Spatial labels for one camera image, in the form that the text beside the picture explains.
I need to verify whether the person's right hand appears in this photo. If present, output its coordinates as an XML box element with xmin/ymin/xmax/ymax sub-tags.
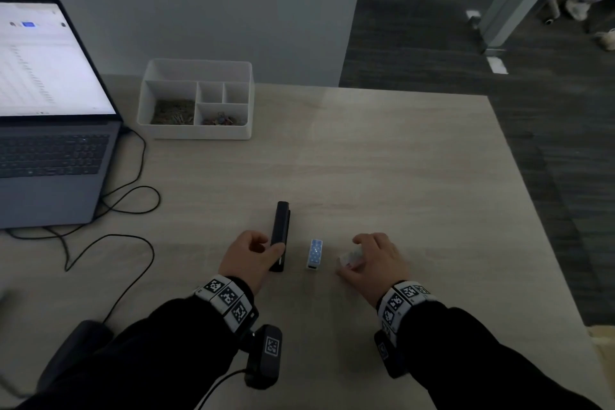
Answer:
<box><xmin>335</xmin><ymin>233</ymin><xmax>410</xmax><ymax>309</ymax></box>

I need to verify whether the person's left hand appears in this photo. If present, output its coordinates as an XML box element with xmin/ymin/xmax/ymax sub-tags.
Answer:
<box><xmin>218</xmin><ymin>230</ymin><xmax>284</xmax><ymax>298</ymax></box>

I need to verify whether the small white red box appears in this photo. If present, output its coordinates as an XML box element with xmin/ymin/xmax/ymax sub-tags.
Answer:
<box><xmin>338</xmin><ymin>245</ymin><xmax>366</xmax><ymax>269</ymax></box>

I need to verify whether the black stapler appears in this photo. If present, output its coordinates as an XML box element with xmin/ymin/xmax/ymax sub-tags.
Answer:
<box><xmin>268</xmin><ymin>201</ymin><xmax>292</xmax><ymax>274</ymax></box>

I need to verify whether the person's left forearm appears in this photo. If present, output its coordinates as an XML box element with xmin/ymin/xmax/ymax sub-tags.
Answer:
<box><xmin>14</xmin><ymin>297</ymin><xmax>250</xmax><ymax>410</ymax></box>

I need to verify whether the person's right forearm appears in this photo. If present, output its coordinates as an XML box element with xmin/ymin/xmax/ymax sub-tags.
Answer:
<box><xmin>398</xmin><ymin>301</ymin><xmax>604</xmax><ymax>410</ymax></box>

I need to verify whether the left wrist marker band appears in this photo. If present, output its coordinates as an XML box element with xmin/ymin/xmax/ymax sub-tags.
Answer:
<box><xmin>193</xmin><ymin>275</ymin><xmax>259</xmax><ymax>334</ymax></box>

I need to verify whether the wrist marker band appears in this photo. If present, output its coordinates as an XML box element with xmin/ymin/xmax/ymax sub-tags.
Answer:
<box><xmin>193</xmin><ymin>275</ymin><xmax>259</xmax><ymax>334</ymax></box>
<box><xmin>376</xmin><ymin>281</ymin><xmax>438</xmax><ymax>347</ymax></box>

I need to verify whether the right wrist marker band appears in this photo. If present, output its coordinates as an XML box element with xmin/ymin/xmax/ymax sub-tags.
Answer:
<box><xmin>376</xmin><ymin>281</ymin><xmax>438</xmax><ymax>347</ymax></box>

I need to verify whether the blue staple box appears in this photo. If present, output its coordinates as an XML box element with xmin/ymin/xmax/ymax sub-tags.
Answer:
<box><xmin>306</xmin><ymin>239</ymin><xmax>324</xmax><ymax>271</ymax></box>

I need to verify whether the pile of coloured clips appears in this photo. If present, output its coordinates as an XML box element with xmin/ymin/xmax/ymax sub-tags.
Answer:
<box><xmin>201</xmin><ymin>112</ymin><xmax>243</xmax><ymax>127</ymax></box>

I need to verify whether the pile of silver paper clips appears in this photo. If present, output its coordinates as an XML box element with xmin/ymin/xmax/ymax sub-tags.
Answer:
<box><xmin>152</xmin><ymin>99</ymin><xmax>195</xmax><ymax>126</ymax></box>

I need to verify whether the black oval pad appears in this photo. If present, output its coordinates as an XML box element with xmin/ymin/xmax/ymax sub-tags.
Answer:
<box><xmin>37</xmin><ymin>320</ymin><xmax>114</xmax><ymax>394</ymax></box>

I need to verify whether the white organizer tray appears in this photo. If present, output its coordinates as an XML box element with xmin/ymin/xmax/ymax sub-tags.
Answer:
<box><xmin>136</xmin><ymin>58</ymin><xmax>254</xmax><ymax>140</ymax></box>

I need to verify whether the grey laptop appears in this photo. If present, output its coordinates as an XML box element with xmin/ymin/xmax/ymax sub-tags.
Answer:
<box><xmin>0</xmin><ymin>0</ymin><xmax>124</xmax><ymax>231</ymax></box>

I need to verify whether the black cable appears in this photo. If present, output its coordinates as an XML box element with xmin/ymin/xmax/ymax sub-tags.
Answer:
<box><xmin>4</xmin><ymin>128</ymin><xmax>162</xmax><ymax>324</ymax></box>

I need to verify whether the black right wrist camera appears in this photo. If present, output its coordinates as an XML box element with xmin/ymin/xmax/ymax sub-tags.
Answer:
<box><xmin>373</xmin><ymin>330</ymin><xmax>409</xmax><ymax>379</ymax></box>

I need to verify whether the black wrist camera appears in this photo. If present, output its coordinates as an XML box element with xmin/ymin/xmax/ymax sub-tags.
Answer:
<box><xmin>373</xmin><ymin>330</ymin><xmax>409</xmax><ymax>379</ymax></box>
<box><xmin>243</xmin><ymin>324</ymin><xmax>283</xmax><ymax>390</ymax></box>

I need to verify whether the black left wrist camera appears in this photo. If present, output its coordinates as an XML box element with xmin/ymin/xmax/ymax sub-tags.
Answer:
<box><xmin>243</xmin><ymin>324</ymin><xmax>283</xmax><ymax>390</ymax></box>

